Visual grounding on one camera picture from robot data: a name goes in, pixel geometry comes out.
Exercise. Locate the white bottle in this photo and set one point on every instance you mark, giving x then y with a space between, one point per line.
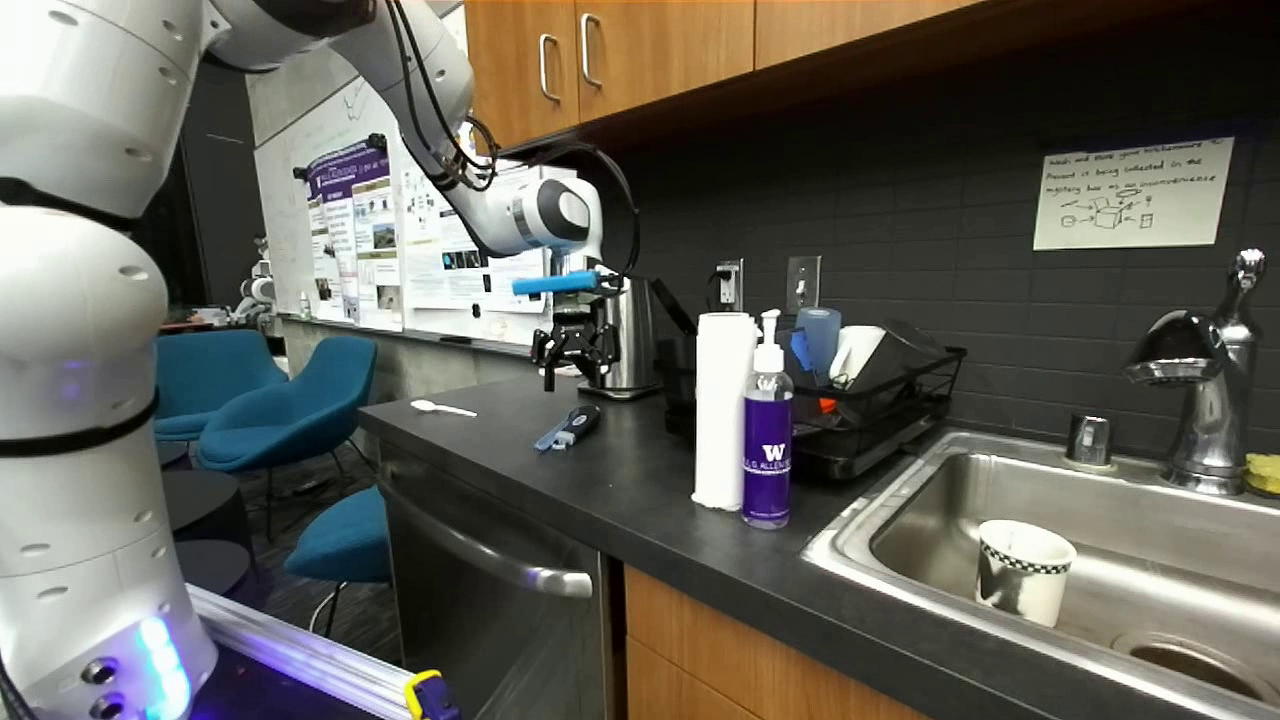
721 415

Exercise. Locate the white wall outlet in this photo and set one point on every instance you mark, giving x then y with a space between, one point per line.
724 281

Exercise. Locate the steel electric kettle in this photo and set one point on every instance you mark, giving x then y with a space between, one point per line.
641 344

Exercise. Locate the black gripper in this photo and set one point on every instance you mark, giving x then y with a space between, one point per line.
585 323

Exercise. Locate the blue plastic cup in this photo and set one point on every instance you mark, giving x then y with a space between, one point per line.
815 344

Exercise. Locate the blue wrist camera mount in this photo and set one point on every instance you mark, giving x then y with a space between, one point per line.
552 284

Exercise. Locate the blue plastic fork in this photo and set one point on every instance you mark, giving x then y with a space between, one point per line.
545 440

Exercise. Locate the chrome faucet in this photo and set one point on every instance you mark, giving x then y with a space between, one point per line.
1205 400

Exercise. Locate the purple soap pump bottle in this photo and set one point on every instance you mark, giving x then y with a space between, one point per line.
765 462

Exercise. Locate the wooden wall cabinets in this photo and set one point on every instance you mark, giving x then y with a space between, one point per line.
665 47

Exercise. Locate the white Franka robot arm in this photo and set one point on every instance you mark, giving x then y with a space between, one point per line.
83 332

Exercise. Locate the black kitchen utensil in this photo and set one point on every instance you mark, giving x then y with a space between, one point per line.
583 425

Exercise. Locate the white light switch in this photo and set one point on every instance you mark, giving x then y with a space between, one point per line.
802 281

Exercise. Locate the white dish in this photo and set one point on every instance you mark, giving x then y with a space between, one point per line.
856 354

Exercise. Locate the aluminium rail with yellow end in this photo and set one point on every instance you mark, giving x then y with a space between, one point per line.
323 652

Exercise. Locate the white plastic spoon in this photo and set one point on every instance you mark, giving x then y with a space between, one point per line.
442 408

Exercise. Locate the white handwritten wall note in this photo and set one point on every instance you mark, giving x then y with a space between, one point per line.
1132 194

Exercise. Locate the white patterned mug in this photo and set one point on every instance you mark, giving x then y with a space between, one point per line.
1022 573

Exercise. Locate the wooden base cabinet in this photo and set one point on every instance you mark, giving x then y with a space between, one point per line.
721 652

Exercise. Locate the stainless steel sink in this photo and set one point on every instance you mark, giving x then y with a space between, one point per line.
1132 587

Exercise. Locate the stainless steel dishwasher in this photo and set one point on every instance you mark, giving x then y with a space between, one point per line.
495 614

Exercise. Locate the yellow sponge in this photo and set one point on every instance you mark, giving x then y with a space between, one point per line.
1266 475

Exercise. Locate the chrome sink hole cap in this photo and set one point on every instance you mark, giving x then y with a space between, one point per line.
1088 440

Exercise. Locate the blue upholstered chair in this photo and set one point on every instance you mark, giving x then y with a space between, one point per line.
346 540
206 374
287 415

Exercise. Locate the research poster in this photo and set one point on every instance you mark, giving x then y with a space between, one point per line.
353 226

